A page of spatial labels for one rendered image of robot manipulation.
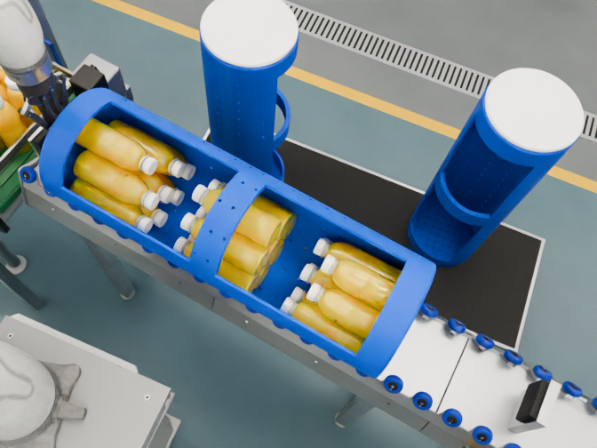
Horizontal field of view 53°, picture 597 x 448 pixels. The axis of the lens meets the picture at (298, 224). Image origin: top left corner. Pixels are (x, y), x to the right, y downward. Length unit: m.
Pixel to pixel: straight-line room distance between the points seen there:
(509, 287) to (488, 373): 1.02
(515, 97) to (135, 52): 1.93
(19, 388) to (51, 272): 1.51
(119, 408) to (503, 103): 1.24
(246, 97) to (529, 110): 0.80
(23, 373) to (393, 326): 0.67
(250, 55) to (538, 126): 0.81
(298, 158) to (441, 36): 1.15
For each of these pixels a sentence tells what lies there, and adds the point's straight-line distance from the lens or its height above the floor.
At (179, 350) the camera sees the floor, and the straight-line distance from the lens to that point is 2.42.
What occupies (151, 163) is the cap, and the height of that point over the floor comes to 1.17.
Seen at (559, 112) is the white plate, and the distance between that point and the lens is 1.82.
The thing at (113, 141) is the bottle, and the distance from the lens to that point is 1.40.
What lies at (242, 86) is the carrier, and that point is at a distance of 1.76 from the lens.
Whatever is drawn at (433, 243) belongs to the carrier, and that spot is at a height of 0.16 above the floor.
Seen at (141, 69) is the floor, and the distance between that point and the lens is 3.05.
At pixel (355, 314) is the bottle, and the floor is 1.15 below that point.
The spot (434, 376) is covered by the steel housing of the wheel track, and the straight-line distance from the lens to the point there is 1.51.
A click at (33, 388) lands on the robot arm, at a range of 1.17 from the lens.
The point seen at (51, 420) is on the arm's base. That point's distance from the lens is 1.30.
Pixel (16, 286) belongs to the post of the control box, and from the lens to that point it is 2.34.
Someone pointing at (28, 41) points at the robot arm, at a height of 1.48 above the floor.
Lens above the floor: 2.35
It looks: 65 degrees down
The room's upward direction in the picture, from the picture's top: 10 degrees clockwise
